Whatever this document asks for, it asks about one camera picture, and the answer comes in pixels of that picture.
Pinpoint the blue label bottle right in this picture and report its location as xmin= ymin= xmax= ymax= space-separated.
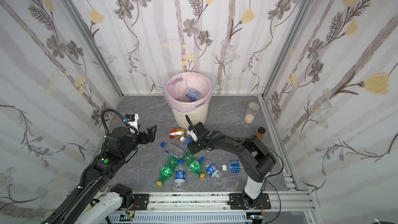
xmin=221 ymin=160 xmax=244 ymax=174

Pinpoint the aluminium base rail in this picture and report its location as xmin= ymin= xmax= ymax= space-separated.
xmin=108 ymin=191 xmax=322 ymax=224

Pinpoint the clear bottle blue cap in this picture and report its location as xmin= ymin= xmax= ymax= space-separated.
xmin=160 ymin=142 xmax=185 ymax=159

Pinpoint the amber jar black lid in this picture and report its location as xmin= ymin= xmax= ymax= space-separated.
xmin=256 ymin=127 xmax=266 ymax=140

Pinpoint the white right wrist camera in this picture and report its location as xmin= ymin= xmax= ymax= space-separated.
xmin=189 ymin=129 xmax=198 ymax=142

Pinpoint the red yellow juice bottle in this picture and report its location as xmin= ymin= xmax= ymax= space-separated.
xmin=169 ymin=128 xmax=187 ymax=139

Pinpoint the blue label water bottle front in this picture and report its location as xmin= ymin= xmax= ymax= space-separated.
xmin=173 ymin=160 xmax=186 ymax=191

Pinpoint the pink plastic bin liner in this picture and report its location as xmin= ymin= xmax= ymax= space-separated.
xmin=163 ymin=72 xmax=212 ymax=113

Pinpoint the pepsi label clear bottle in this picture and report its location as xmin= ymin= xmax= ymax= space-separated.
xmin=199 ymin=157 xmax=224 ymax=179

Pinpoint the clear jar with beige powder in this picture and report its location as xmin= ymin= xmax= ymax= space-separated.
xmin=244 ymin=102 xmax=260 ymax=124

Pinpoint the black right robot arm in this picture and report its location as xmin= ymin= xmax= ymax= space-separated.
xmin=188 ymin=122 xmax=277 ymax=210

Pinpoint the clear bottle blue label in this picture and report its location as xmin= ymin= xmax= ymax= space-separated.
xmin=181 ymin=88 xmax=204 ymax=103
xmin=180 ymin=136 xmax=194 ymax=148

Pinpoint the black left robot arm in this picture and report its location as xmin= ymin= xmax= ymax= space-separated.
xmin=43 ymin=109 xmax=157 ymax=224

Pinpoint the cream ribbed waste bin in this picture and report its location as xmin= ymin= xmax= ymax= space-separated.
xmin=172 ymin=103 xmax=209 ymax=130

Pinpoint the green soda bottle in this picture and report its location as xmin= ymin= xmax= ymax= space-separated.
xmin=157 ymin=156 xmax=179 ymax=187
xmin=183 ymin=152 xmax=205 ymax=179

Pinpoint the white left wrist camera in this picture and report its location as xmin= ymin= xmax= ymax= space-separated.
xmin=124 ymin=114 xmax=139 ymax=134

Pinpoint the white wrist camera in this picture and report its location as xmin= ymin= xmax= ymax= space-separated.
xmin=124 ymin=114 xmax=139 ymax=134
xmin=189 ymin=129 xmax=198 ymax=142

